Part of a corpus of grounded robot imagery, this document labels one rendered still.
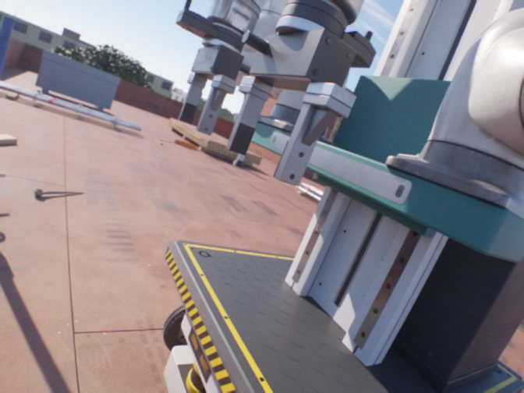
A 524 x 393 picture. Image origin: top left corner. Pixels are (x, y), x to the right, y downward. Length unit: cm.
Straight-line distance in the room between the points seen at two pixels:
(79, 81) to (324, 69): 617
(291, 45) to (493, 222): 31
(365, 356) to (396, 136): 48
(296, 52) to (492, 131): 26
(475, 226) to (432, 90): 37
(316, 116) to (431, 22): 68
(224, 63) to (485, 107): 40
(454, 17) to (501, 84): 48
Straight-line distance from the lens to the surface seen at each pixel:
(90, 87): 644
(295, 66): 34
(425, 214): 47
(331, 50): 34
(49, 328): 107
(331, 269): 88
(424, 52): 91
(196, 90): 70
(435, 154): 49
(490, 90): 47
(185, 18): 61
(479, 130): 48
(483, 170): 47
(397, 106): 77
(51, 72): 642
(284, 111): 80
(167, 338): 98
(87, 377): 95
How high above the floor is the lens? 69
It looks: 10 degrees down
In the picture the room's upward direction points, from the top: 22 degrees clockwise
